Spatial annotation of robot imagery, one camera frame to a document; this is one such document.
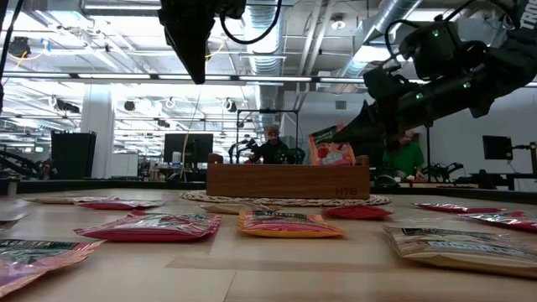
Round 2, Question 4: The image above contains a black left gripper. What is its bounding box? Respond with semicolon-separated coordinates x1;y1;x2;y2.
158;0;248;85

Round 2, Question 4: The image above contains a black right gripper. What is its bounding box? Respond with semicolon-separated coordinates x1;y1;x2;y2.
334;65;414;146

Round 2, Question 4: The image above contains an orange tea packet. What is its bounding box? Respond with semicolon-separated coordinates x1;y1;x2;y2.
236;209;346;239
308;124;357;167

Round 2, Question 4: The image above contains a red tea packet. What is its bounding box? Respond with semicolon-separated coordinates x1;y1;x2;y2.
321;204;394;221
457;211;537;233
412;202;506;215
74;199;167;211
74;211;222;243

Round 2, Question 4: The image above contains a pink packet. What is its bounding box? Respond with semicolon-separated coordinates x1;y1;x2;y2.
0;237;105;298

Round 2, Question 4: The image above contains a wooden tea box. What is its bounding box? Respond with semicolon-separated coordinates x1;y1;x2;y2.
206;153;371;200

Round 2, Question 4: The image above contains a person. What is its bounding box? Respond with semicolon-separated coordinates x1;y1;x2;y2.
247;124;295;165
381;130;427;180

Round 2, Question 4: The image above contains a long ceiling light strip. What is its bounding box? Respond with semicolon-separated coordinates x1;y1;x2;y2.
0;70;425;87

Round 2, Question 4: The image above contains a black computer monitor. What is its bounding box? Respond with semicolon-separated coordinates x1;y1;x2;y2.
482;134;514;161
163;133;215;165

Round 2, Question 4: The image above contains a black desk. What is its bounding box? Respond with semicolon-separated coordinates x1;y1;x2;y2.
455;169;537;193

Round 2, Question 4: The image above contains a white pillar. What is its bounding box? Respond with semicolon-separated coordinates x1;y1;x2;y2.
80;83;115;180

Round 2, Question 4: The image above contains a round woven placemat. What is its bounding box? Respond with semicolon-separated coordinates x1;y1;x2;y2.
179;190;394;208

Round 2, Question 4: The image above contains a black ceiling spotlight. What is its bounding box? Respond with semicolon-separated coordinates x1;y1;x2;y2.
8;36;33;59

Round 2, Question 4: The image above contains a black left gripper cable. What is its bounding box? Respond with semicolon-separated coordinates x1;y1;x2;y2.
219;0;283;45

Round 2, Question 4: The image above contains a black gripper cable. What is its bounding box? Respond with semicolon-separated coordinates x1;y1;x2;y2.
383;18;423;60
219;0;283;45

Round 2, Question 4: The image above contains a black frame stand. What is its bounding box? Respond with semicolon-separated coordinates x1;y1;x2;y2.
236;108;300;165
424;121;432;185

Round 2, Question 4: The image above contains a silver air duct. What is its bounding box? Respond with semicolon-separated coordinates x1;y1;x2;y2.
335;0;424;79
245;0;284;125

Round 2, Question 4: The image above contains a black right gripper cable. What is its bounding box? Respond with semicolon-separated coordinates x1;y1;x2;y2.
383;18;423;60

